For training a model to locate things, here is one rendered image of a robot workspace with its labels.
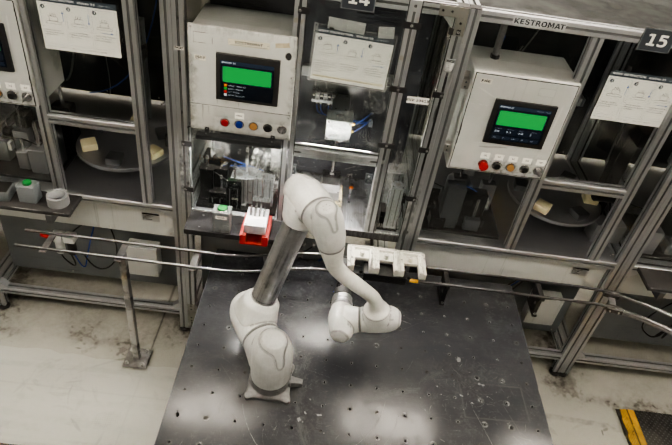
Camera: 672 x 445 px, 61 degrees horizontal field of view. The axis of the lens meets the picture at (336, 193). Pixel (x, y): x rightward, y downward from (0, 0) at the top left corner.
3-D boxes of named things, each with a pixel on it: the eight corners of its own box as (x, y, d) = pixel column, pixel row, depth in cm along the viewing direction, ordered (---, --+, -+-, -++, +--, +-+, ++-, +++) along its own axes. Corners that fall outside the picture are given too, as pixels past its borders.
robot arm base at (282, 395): (299, 406, 221) (300, 398, 217) (242, 399, 220) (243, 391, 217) (304, 366, 235) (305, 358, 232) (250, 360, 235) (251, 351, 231)
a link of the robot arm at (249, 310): (236, 355, 224) (218, 314, 238) (272, 350, 234) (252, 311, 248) (307, 197, 190) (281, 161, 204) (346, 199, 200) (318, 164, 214)
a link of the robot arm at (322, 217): (355, 245, 197) (336, 221, 206) (351, 208, 185) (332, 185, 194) (321, 260, 194) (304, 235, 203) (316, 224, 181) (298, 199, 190)
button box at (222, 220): (212, 231, 259) (212, 211, 252) (216, 220, 265) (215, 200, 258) (229, 233, 259) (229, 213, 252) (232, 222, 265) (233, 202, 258)
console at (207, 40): (189, 131, 239) (185, 25, 211) (205, 98, 261) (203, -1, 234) (288, 144, 240) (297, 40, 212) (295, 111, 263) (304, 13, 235)
